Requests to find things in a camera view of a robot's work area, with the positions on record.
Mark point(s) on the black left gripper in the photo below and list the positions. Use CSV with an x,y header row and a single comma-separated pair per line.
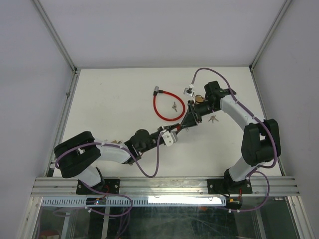
x,y
169,128

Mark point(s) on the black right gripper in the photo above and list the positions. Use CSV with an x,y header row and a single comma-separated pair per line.
x,y
192,116

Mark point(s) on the cable lock keys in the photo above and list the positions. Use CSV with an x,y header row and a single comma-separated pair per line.
x,y
174,106

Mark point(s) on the large padlock keys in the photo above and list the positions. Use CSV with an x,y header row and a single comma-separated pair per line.
x,y
213,119

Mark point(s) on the large brass padlock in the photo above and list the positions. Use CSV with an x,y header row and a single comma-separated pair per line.
x,y
199,99

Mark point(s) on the red cable lock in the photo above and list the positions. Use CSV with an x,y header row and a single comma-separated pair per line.
x,y
166,112

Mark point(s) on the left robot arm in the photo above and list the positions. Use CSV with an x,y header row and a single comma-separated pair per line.
x,y
74,157

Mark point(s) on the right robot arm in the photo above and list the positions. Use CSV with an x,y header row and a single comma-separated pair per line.
x,y
261,138

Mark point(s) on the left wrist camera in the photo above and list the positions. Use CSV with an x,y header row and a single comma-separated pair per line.
x,y
169,138

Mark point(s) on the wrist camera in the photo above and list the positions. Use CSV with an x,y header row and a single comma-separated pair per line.
x,y
189,92
169,138

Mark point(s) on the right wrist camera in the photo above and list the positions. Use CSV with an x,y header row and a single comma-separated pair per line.
x,y
189,92

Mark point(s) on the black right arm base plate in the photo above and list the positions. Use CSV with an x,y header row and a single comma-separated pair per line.
x,y
223,187

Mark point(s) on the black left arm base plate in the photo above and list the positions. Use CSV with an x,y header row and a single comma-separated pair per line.
x,y
99,185

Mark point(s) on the aluminium mounting rail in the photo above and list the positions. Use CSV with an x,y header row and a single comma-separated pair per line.
x,y
258,186

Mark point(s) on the white slotted cable duct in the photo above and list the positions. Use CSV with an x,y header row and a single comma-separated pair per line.
x,y
134,201

